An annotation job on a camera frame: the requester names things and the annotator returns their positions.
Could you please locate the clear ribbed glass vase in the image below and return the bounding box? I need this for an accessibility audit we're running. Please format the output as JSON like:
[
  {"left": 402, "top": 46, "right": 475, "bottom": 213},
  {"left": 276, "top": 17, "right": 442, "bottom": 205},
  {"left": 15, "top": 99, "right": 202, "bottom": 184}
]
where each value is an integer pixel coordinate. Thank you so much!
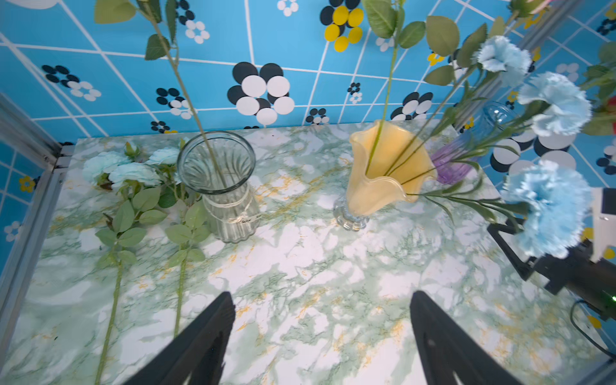
[{"left": 177, "top": 131, "right": 261, "bottom": 244}]

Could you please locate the purple tinted glass vase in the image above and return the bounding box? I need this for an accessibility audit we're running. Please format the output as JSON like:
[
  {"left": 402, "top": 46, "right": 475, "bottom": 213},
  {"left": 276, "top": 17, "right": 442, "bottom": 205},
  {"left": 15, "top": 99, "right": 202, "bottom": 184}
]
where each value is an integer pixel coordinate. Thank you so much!
[{"left": 431, "top": 102, "right": 518, "bottom": 185}]

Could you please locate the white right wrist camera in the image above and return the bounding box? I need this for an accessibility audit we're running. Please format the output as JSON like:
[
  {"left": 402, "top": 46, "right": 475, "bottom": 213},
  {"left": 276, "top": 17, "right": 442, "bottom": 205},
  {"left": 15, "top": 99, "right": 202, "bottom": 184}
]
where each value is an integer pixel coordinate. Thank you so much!
[{"left": 591, "top": 188, "right": 616, "bottom": 262}]

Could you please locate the light blue peony bouquet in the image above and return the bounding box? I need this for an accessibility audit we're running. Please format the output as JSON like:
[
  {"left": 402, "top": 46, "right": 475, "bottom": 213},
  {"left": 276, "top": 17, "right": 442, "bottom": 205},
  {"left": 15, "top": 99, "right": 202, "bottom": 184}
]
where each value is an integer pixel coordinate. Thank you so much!
[{"left": 582, "top": 42, "right": 615, "bottom": 136}]

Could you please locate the red rose stem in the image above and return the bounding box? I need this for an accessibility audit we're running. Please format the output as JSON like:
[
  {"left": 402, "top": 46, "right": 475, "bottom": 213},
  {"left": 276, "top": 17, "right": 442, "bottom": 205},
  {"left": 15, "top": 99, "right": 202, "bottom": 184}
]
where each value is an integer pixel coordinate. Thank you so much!
[{"left": 360, "top": 0, "right": 427, "bottom": 176}]

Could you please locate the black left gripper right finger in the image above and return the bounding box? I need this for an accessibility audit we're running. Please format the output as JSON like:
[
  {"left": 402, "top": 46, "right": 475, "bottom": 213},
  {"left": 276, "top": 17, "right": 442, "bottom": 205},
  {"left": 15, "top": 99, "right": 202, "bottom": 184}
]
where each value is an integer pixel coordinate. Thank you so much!
[{"left": 410, "top": 290, "right": 520, "bottom": 384}]

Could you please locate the blue carnation stem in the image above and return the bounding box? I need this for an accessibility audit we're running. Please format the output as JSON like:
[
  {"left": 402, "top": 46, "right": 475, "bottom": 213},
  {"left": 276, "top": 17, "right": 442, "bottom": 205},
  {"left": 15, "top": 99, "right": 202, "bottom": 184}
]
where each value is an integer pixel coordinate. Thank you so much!
[
  {"left": 409, "top": 160, "right": 593, "bottom": 259},
  {"left": 398, "top": 71, "right": 593, "bottom": 186},
  {"left": 429, "top": 31, "right": 531, "bottom": 137}
]

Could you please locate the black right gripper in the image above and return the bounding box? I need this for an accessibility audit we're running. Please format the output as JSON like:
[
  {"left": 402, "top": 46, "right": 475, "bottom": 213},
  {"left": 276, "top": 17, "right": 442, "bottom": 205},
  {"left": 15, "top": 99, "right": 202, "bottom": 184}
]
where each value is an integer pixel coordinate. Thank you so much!
[{"left": 487, "top": 218, "right": 615, "bottom": 320}]

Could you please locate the yellow beige vase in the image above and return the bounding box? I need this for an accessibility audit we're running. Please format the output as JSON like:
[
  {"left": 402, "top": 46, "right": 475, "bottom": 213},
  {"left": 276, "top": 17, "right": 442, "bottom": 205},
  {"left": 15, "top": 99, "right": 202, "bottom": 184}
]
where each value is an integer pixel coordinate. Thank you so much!
[{"left": 334, "top": 120, "right": 438, "bottom": 231}]

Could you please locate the aluminium frame post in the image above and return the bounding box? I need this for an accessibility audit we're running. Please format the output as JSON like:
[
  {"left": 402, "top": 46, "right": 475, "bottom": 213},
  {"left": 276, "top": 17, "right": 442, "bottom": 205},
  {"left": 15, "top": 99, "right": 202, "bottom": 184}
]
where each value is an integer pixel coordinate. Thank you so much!
[
  {"left": 1, "top": 94, "right": 74, "bottom": 363},
  {"left": 454, "top": 1, "right": 581, "bottom": 128}
]

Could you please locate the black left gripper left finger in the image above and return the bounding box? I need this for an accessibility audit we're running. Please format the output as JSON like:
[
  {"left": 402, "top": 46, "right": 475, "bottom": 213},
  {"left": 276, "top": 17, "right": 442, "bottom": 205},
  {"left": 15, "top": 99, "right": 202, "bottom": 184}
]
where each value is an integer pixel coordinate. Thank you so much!
[{"left": 127, "top": 291, "right": 236, "bottom": 384}]

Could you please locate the small pink rose stem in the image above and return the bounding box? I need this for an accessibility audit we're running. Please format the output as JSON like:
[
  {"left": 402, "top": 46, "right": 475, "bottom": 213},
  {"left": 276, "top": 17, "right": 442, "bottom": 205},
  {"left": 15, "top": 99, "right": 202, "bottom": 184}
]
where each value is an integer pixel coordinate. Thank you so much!
[{"left": 384, "top": 0, "right": 554, "bottom": 176}]

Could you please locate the aluminium frame post left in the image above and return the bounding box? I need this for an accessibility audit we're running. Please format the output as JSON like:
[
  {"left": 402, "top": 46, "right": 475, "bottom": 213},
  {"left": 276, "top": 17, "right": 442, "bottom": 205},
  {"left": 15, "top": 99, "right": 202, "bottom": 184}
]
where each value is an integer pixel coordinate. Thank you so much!
[{"left": 1, "top": 94, "right": 74, "bottom": 363}]

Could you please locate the aluminium frame post right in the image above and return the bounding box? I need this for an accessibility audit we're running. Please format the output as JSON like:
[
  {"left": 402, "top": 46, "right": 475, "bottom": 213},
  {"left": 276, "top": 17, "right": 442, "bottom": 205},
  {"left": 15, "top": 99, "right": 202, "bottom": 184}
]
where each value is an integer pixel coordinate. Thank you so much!
[{"left": 454, "top": 1, "right": 581, "bottom": 128}]

